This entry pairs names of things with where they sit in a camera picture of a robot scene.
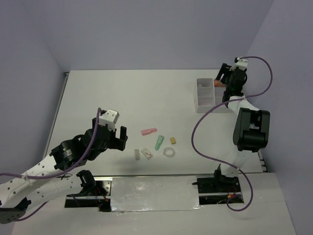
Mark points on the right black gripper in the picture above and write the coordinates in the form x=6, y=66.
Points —
x=225, y=70

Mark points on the yellow eraser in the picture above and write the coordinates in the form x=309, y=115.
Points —
x=172, y=140

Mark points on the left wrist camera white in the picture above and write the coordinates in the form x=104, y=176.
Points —
x=109, y=119

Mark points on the green stapler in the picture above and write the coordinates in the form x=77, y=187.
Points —
x=159, y=142

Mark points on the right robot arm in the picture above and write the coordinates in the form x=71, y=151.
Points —
x=251, y=129

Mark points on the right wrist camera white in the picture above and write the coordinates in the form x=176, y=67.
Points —
x=240, y=63

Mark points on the white compartment container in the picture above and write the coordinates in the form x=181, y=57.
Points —
x=218, y=95
x=204, y=95

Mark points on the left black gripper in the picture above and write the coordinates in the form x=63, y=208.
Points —
x=120, y=143

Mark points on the orange capped clear tube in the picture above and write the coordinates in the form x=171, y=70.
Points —
x=218, y=84

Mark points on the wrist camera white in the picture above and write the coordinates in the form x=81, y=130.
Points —
x=109, y=119
x=240, y=63

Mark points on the silver foil covered plate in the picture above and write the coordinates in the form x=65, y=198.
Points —
x=160, y=193

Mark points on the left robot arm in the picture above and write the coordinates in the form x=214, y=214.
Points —
x=52, y=177

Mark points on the right white compartment container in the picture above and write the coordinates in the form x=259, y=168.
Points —
x=218, y=95

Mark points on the clear tape roll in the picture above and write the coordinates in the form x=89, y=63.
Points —
x=168, y=152

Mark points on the left white compartment container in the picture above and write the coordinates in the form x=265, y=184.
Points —
x=204, y=95

